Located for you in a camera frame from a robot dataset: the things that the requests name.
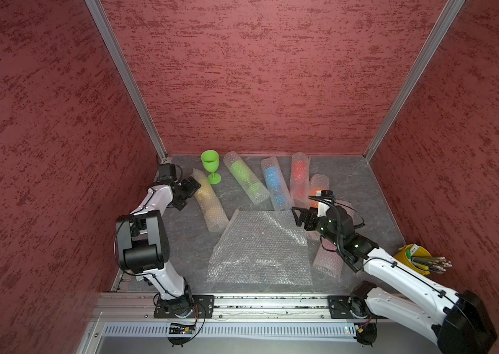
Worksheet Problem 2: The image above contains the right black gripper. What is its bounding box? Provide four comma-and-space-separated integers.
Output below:
291, 206, 342, 246

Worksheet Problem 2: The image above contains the bright green wine glass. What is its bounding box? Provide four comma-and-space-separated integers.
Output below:
201, 150, 221, 185

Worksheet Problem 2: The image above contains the yellow glass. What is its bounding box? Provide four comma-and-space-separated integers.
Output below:
191, 169, 229, 232

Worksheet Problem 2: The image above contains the clear bubble wrap sheet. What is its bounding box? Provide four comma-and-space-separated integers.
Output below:
208, 209, 312, 286

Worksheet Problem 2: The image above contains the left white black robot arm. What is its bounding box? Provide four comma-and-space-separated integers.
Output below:
114, 163, 201, 318

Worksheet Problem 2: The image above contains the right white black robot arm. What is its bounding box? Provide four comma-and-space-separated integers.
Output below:
292, 198, 498, 353

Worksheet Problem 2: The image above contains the pink glass in bubble wrap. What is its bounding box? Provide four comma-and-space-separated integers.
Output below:
307, 200, 355, 280

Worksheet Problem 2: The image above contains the orange glass in bubble wrap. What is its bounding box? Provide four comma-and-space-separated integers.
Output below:
309, 174, 330, 197

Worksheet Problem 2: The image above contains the red glass in bubble wrap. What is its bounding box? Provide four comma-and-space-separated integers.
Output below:
289, 152, 310, 209

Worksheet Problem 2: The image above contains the blue glass in bubble wrap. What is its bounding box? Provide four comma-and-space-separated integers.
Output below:
261, 156, 294, 211

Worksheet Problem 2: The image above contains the green glass in bubble wrap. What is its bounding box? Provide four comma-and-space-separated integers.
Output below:
223, 151, 270, 205

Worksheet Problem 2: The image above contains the yellow pen cup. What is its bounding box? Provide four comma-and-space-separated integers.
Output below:
394, 243, 431, 276

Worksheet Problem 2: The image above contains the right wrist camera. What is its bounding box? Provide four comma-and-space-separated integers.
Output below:
316, 190, 335, 217

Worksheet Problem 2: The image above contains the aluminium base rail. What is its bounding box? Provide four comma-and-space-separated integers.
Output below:
77, 292, 433, 353

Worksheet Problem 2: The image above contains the left aluminium corner post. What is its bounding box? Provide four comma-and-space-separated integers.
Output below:
85, 0, 169, 162

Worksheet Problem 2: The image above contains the aluminium corner post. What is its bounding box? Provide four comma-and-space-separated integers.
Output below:
85, 0, 169, 162
363, 0, 465, 162

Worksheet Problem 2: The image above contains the right aluminium corner post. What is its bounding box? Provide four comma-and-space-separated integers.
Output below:
363, 0, 465, 162

